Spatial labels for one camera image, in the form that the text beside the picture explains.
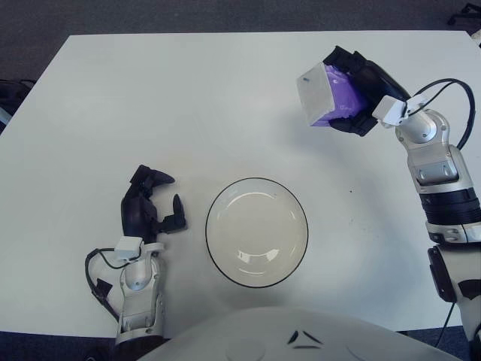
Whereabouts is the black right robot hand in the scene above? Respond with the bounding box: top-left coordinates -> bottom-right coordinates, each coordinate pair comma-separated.
322,45 -> 409,137

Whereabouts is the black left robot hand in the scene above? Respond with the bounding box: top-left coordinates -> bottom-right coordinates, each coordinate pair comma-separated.
119,164 -> 188,241

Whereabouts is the purple tissue paper pack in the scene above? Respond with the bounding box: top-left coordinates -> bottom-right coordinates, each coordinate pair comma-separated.
296,62 -> 371,128

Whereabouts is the white plate with black rim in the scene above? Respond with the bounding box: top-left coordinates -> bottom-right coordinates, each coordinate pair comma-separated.
205,177 -> 310,289

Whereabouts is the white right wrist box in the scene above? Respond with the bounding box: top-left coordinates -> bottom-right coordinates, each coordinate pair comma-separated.
371,96 -> 409,127

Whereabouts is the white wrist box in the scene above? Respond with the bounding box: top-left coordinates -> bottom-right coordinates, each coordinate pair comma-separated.
371,96 -> 409,127
114,235 -> 144,261

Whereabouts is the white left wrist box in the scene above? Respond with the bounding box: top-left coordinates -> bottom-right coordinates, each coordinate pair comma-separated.
114,235 -> 144,261

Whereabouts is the black office chair base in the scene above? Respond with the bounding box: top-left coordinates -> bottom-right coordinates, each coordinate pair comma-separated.
446,2 -> 481,26

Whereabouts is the black bag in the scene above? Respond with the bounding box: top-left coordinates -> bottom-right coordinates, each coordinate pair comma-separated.
0,78 -> 38,110

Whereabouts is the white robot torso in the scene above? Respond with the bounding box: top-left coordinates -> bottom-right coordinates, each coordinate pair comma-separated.
137,305 -> 461,361

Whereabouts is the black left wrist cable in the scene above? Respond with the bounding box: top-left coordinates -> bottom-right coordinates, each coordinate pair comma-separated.
84,247 -> 140,320

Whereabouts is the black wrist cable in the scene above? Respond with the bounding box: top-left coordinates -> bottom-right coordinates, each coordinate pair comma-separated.
84,247 -> 140,320
405,77 -> 473,150

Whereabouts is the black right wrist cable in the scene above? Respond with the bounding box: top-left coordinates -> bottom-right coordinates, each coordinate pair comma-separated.
405,77 -> 473,150

